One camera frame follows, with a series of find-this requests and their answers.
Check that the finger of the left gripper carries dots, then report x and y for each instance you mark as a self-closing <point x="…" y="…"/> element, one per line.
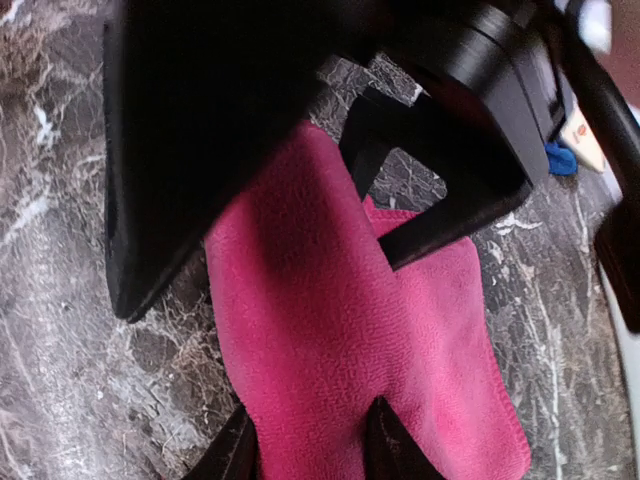
<point x="196" y="95"/>

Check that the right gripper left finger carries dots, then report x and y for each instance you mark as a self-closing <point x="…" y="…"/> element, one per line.
<point x="232" y="455"/>

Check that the pink towel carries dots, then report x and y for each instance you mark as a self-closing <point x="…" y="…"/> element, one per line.
<point x="314" y="324"/>

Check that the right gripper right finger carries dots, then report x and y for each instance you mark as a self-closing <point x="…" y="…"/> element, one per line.
<point x="390" y="452"/>

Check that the white plastic tub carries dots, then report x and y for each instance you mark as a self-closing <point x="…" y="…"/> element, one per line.
<point x="628" y="346"/>

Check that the blue towel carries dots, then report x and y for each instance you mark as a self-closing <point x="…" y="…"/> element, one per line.
<point x="562" y="161"/>

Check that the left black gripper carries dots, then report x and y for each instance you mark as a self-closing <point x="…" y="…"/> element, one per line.
<point x="491" y="101"/>

